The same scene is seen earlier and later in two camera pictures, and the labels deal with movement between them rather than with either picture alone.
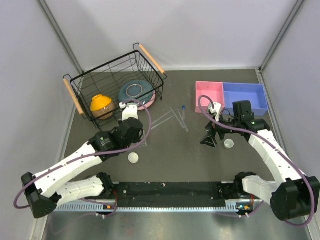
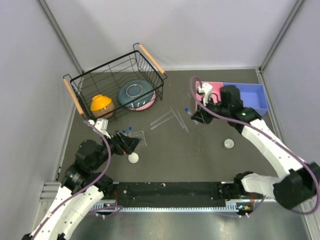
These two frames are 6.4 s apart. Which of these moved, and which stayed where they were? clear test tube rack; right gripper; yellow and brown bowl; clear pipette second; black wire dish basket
Moved: right gripper
Stayed: black wire dish basket; yellow and brown bowl; clear pipette second; clear test tube rack
